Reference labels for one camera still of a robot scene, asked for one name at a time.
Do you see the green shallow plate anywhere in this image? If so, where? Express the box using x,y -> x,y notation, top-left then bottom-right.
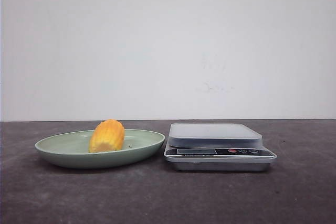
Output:
35,129 -> 165,169

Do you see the silver digital kitchen scale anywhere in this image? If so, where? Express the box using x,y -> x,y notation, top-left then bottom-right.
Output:
164,123 -> 277,172

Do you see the yellow corn cob piece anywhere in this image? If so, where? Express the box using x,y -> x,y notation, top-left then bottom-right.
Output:
89,119 -> 125,153

